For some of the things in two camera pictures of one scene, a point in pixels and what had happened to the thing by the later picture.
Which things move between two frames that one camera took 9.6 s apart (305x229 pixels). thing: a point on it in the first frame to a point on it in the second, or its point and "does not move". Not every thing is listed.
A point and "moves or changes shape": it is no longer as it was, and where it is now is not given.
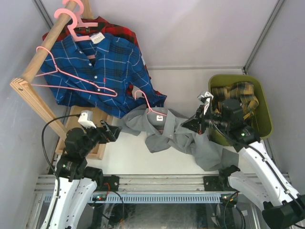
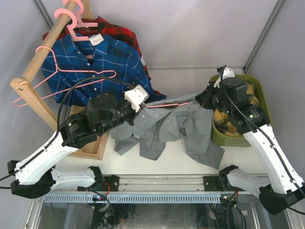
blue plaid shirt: x=102 y=71 does not move
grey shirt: x=162 y=129 moves or changes shape
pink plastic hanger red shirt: x=80 y=23 does not move
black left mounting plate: x=110 y=183 does not move
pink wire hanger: x=73 y=76 moves or changes shape
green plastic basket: x=261 y=120 does not move
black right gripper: x=196 y=122 to x=205 y=98
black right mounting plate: x=212 y=183 does not move
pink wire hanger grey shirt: x=147 y=103 to x=166 y=105
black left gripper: x=107 y=132 to x=141 y=106
